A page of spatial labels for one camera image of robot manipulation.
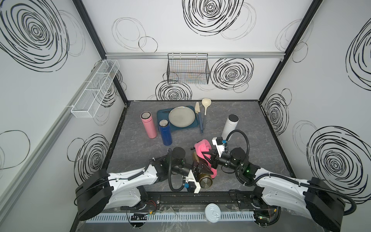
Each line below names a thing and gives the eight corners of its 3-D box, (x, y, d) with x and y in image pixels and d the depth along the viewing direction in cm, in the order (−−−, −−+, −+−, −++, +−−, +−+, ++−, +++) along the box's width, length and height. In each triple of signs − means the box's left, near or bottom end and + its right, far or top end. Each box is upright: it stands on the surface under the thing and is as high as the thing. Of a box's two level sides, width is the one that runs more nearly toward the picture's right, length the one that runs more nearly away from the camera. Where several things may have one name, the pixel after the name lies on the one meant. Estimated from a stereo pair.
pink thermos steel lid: (147, 138, 100) (139, 119, 83) (148, 130, 104) (141, 111, 87) (156, 138, 100) (150, 119, 83) (157, 130, 104) (152, 111, 88)
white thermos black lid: (222, 141, 99) (229, 122, 82) (220, 134, 103) (227, 114, 86) (231, 141, 99) (240, 122, 82) (229, 134, 103) (238, 114, 86)
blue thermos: (163, 145, 96) (157, 127, 80) (163, 138, 100) (159, 119, 83) (171, 145, 97) (168, 127, 80) (172, 138, 100) (169, 119, 83)
